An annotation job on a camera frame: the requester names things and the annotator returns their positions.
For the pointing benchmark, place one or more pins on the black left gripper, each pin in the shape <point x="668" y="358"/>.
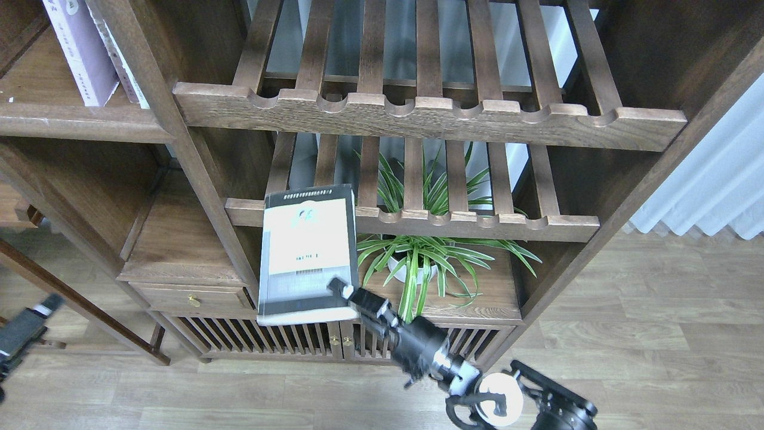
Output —
<point x="24" y="331"/>

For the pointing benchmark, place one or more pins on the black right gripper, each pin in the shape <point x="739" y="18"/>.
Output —
<point x="420" y="348"/>

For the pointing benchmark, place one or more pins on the black and green book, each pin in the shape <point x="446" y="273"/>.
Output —
<point x="309" y="238"/>

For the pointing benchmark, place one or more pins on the white and lilac book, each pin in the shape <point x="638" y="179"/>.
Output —
<point x="85" y="53"/>

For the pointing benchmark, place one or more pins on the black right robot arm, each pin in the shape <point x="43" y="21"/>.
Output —
<point x="475" y="400"/>

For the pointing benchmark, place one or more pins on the dark wooden side furniture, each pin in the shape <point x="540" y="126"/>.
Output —
<point x="41" y="278"/>

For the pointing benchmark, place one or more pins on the green spider plant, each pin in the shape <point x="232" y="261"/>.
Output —
<point x="420" y="261"/>

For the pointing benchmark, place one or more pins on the brass drawer knob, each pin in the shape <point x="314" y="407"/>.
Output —
<point x="193" y="301"/>

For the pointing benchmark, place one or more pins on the dark wooden bookshelf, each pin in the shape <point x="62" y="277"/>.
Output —
<point x="579" y="109"/>

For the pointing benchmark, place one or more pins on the white pleated curtain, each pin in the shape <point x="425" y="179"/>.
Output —
<point x="720" y="184"/>

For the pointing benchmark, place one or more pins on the white book behind post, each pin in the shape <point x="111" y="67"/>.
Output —
<point x="123" y="70"/>

